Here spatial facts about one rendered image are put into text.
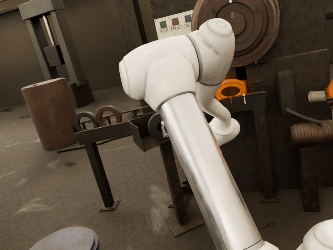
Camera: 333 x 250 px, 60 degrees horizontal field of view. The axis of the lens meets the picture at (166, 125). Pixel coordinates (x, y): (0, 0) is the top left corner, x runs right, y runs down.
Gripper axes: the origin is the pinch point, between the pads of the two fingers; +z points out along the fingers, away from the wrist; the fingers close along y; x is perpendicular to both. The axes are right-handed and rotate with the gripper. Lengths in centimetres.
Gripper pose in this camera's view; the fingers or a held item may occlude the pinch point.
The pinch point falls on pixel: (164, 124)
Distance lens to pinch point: 156.4
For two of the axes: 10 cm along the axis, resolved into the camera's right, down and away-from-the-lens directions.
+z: -3.8, -2.8, 8.8
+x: -1.8, -9.1, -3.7
